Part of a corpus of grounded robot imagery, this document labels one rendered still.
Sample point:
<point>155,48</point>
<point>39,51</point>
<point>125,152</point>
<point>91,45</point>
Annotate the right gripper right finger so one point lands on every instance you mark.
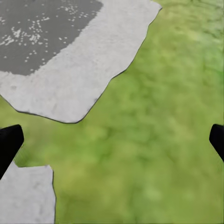
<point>217,139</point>

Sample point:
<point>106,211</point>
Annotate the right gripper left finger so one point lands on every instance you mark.
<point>11,139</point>

